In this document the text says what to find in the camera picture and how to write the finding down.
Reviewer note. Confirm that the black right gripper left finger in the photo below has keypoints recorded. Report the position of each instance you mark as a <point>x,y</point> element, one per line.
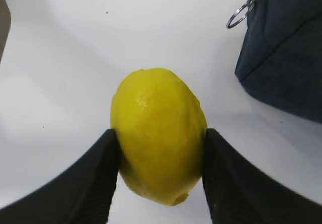
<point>81,194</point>

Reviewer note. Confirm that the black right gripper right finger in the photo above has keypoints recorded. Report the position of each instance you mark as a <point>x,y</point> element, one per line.
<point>239,193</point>

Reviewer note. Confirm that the yellow lemon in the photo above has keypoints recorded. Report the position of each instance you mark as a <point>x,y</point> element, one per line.
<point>161,130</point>

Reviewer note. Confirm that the navy blue lunch bag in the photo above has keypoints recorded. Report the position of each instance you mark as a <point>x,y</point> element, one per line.
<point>280,60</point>

